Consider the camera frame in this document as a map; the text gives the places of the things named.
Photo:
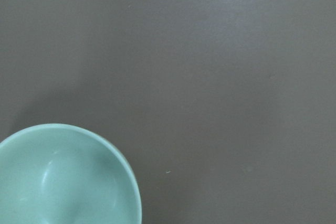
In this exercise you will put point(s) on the green bowl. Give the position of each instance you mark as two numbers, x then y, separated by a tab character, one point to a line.
60	173

